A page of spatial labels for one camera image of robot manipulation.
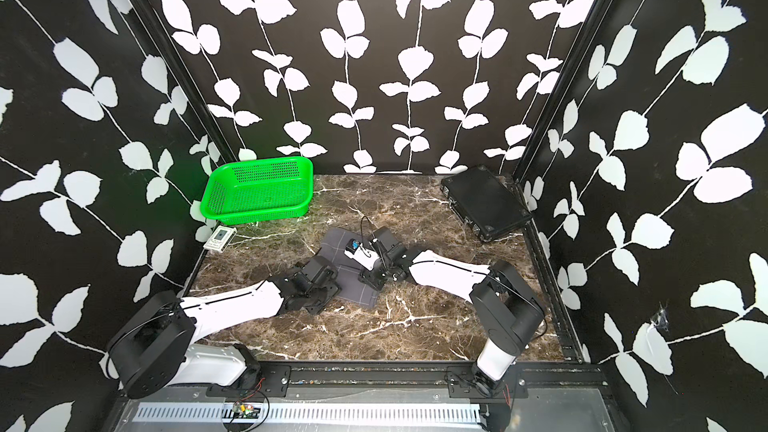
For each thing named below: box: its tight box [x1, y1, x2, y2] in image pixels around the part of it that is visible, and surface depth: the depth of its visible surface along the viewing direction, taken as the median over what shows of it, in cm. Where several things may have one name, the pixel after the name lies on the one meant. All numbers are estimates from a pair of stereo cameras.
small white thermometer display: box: [203, 225, 238, 253], surface depth 100 cm
